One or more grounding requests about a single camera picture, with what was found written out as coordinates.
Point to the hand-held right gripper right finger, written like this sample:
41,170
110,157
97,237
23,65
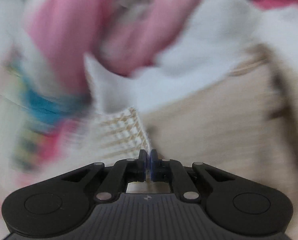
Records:
154,165

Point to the beige checked knit jacket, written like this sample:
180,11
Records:
124,132

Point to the pink and blue patterned quilt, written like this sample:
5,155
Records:
64,30

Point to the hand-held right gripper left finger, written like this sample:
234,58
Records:
142,165

